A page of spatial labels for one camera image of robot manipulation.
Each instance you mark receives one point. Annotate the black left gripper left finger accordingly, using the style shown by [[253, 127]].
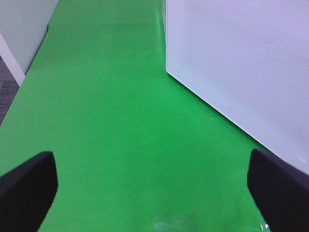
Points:
[[27, 193]]

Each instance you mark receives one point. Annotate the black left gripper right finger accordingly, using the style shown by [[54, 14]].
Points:
[[280, 192]]

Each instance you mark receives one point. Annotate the white microwave door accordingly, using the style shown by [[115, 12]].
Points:
[[248, 59]]

